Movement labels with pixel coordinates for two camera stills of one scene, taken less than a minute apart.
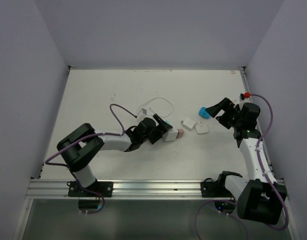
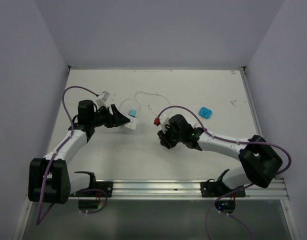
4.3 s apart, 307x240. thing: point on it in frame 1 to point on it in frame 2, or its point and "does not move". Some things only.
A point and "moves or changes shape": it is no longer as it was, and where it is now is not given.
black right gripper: x=225 y=104 to x=163 y=136
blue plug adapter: x=203 y=113 does not move
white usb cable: x=154 y=98 to x=138 y=105
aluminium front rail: x=124 y=190 does not move
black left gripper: x=159 y=131 to x=115 y=120
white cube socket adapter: x=170 y=135 moves or changes shape
